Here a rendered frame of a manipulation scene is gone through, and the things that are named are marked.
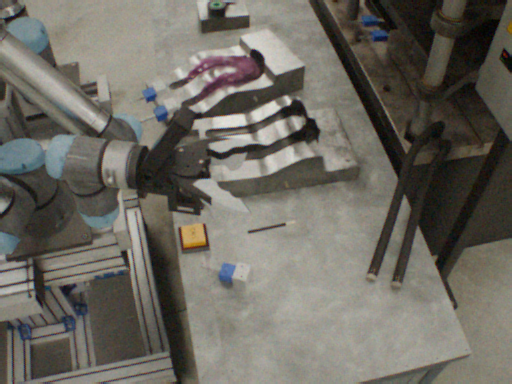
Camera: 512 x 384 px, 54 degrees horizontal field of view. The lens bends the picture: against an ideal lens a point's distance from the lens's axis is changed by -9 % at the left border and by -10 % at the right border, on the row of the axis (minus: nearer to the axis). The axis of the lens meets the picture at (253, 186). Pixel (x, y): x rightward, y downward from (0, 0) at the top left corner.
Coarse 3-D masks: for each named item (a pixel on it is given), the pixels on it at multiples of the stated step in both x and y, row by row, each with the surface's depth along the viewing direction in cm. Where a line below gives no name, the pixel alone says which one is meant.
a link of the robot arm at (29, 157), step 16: (16, 144) 112; (32, 144) 112; (0, 160) 108; (16, 160) 108; (32, 160) 108; (0, 176) 107; (16, 176) 107; (32, 176) 109; (48, 176) 115; (32, 192) 109; (48, 192) 116
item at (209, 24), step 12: (204, 0) 218; (228, 0) 218; (240, 0) 218; (204, 12) 212; (228, 12) 212; (240, 12) 212; (204, 24) 211; (216, 24) 212; (228, 24) 213; (240, 24) 214
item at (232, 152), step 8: (208, 144) 85; (216, 144) 85; (224, 144) 85; (232, 144) 85; (240, 144) 85; (248, 144) 85; (256, 144) 85; (264, 144) 86; (216, 152) 84; (224, 152) 83; (232, 152) 85; (240, 152) 85; (216, 160) 86; (224, 160) 86; (232, 160) 87; (240, 160) 88; (232, 168) 88
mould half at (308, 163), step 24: (288, 96) 169; (216, 120) 169; (240, 120) 169; (288, 120) 163; (336, 120) 173; (312, 144) 156; (336, 144) 166; (216, 168) 156; (240, 168) 157; (264, 168) 157; (288, 168) 155; (312, 168) 157; (336, 168) 160; (240, 192) 159; (264, 192) 161
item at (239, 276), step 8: (224, 264) 142; (240, 264) 140; (224, 272) 140; (232, 272) 140; (240, 272) 139; (248, 272) 139; (224, 280) 141; (232, 280) 139; (240, 280) 138; (248, 280) 142; (240, 288) 141
